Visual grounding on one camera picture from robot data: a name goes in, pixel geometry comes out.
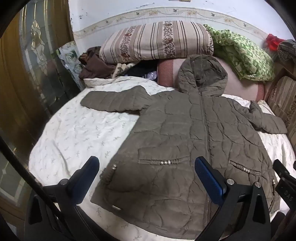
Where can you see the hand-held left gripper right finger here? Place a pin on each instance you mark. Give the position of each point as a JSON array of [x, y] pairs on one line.
[[209, 184]]

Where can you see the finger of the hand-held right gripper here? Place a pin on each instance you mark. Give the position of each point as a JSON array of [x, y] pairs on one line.
[[281, 168]]

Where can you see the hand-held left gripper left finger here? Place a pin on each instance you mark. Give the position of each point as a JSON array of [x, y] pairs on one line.
[[86, 178]]

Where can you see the olive quilted hooded jacket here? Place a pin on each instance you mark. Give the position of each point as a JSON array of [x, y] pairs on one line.
[[180, 129]]

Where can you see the white leaf print duvet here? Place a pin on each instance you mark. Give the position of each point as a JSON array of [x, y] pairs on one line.
[[76, 134]]

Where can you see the striped beige cushion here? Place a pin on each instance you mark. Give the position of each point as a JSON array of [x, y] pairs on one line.
[[283, 102]]

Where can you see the pink blanket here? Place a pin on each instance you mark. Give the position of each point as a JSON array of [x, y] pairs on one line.
[[239, 83]]

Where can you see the brown garment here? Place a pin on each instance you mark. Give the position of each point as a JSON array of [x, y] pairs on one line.
[[94, 67]]

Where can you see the cream cloth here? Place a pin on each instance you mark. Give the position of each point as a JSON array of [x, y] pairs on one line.
[[120, 69]]

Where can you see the wooden door with glass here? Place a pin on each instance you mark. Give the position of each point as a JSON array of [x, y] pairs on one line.
[[30, 76]]

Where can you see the dark patterned cloth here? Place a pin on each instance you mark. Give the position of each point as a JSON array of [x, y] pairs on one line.
[[288, 49]]

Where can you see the floral printed bag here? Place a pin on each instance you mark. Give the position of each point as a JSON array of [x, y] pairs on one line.
[[69, 58]]

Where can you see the green floral blanket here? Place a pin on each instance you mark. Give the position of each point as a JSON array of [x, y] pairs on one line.
[[242, 53]]

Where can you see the clear plastic bag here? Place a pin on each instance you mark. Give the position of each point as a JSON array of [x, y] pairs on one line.
[[152, 75]]

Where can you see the red cloth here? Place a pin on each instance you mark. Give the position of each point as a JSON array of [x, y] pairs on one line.
[[274, 42]]

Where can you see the striped beige pillow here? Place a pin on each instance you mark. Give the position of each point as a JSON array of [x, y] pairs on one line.
[[152, 41]]

